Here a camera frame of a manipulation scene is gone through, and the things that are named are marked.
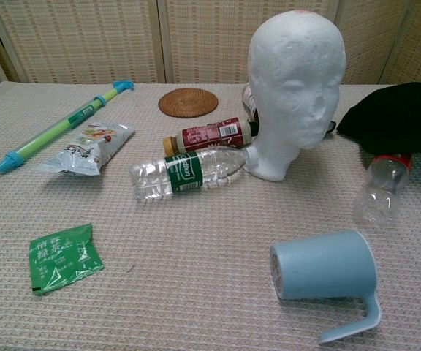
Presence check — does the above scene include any black baseball cap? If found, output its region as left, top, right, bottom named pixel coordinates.
left=336, top=82, right=421, bottom=158

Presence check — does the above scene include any clear bottle with green label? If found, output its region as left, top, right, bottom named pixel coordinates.
left=128, top=147, right=258, bottom=202

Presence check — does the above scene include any brown bottle with red label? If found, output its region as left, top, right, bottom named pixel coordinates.
left=162, top=115, right=259, bottom=156

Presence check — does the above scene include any white foam mannequin head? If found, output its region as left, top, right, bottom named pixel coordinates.
left=243, top=10, right=347, bottom=182

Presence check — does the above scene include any clear bottle with red label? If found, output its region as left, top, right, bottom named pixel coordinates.
left=352, top=152, right=414, bottom=228

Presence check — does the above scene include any round woven rattan coaster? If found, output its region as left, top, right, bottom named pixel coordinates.
left=158, top=87, right=219, bottom=118

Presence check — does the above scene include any silver snack bag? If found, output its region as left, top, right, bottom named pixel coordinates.
left=31, top=121, right=137, bottom=178

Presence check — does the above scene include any light blue plastic mug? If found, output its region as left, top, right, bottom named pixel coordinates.
left=269, top=228, right=383, bottom=344

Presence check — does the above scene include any green and blue water squirter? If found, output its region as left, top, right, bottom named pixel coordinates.
left=0, top=80, right=136, bottom=175

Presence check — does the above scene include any green tea sachet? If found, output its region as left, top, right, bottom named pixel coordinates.
left=29, top=222, right=105, bottom=295

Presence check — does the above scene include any woven bamboo folding screen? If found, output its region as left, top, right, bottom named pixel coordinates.
left=0, top=0, right=421, bottom=91

